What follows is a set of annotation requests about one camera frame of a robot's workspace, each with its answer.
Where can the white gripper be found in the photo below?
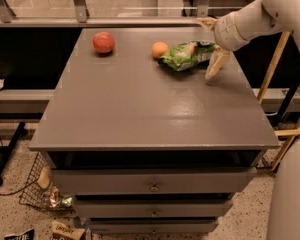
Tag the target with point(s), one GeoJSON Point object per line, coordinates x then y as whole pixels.
{"type": "Point", "coordinates": [226, 32]}

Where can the orange fruit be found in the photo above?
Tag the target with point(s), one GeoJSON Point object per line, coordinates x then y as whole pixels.
{"type": "Point", "coordinates": [158, 49]}

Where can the bottom grey drawer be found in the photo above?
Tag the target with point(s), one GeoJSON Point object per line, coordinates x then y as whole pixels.
{"type": "Point", "coordinates": [152, 226]}

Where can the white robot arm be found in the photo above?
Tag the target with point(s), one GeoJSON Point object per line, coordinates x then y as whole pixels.
{"type": "Point", "coordinates": [260, 18]}

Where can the top grey drawer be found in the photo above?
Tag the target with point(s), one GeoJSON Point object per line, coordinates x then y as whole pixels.
{"type": "Point", "coordinates": [162, 181]}

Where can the yellow snack bag on floor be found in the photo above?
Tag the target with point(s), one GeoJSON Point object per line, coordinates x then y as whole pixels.
{"type": "Point", "coordinates": [61, 231]}

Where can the middle grey drawer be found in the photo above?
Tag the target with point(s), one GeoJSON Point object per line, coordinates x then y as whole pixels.
{"type": "Point", "coordinates": [152, 208]}

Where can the grey drawer cabinet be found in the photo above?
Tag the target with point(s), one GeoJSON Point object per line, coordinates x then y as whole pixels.
{"type": "Point", "coordinates": [124, 111]}

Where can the black stand leg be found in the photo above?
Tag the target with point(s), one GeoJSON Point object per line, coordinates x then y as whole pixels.
{"type": "Point", "coordinates": [6, 151]}

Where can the grey drawer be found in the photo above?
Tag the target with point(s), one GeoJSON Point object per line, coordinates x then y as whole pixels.
{"type": "Point", "coordinates": [162, 181]}
{"type": "Point", "coordinates": [152, 226]}
{"type": "Point", "coordinates": [152, 208]}

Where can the wire basket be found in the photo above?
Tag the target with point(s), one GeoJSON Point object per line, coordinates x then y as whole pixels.
{"type": "Point", "coordinates": [40, 192]}

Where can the red apple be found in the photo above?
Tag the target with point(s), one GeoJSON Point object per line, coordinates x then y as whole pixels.
{"type": "Point", "coordinates": [103, 42]}

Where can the black snack bag on floor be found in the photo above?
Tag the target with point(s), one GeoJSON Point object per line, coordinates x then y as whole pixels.
{"type": "Point", "coordinates": [27, 235]}

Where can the green rice chip bag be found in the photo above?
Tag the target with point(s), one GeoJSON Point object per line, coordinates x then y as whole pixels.
{"type": "Point", "coordinates": [188, 55]}

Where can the metal railing frame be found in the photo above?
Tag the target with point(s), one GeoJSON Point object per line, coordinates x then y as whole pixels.
{"type": "Point", "coordinates": [59, 13]}

